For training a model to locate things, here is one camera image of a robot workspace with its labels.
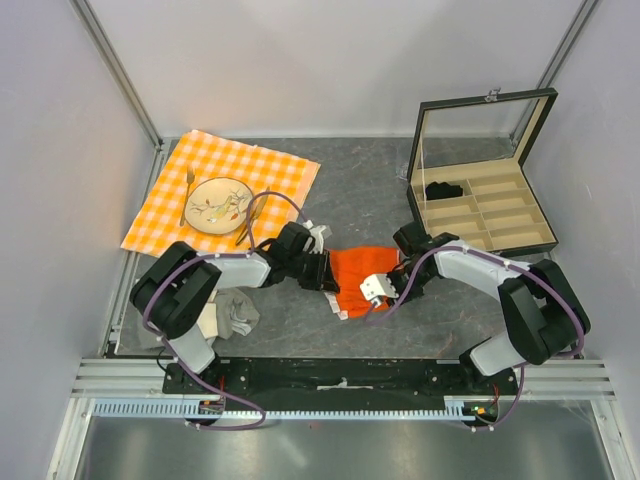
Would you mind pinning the aluminium frame rail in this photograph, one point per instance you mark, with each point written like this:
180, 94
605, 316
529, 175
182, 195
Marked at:
146, 378

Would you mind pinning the grey underwear pile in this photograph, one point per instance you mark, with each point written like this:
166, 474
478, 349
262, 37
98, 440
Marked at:
147, 340

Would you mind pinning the gold table knife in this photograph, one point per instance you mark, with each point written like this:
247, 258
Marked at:
252, 216

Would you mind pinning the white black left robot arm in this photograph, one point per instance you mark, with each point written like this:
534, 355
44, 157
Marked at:
176, 294

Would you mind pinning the gold fork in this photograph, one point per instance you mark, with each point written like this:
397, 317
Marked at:
190, 178

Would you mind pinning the black compartment storage box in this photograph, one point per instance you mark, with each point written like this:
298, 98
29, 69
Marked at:
482, 143

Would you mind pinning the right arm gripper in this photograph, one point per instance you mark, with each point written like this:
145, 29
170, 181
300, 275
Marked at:
392, 275

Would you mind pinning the orange checkered tablecloth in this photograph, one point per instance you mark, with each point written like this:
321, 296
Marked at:
286, 178

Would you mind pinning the beige decorated plate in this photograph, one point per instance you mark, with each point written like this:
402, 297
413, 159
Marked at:
217, 206

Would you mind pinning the grey slotted cable duct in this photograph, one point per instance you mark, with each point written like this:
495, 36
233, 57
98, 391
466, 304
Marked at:
451, 410

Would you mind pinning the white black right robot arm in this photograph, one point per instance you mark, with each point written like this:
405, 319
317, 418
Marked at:
543, 317

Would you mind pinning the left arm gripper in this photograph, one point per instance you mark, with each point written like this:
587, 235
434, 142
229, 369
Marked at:
323, 278

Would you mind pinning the cream folded cloth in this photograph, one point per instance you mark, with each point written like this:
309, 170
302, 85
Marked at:
207, 322

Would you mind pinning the white grey underwear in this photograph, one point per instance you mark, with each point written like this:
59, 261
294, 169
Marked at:
236, 313

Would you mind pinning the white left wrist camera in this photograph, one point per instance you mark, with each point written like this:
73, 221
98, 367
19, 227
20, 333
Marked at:
318, 234

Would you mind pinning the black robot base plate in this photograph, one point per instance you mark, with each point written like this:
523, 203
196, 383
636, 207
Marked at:
244, 376

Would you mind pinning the orange boxer underwear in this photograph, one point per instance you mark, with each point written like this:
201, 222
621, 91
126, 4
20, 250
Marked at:
350, 268

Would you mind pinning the black rolled underwear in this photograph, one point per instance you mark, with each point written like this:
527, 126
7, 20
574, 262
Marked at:
442, 190

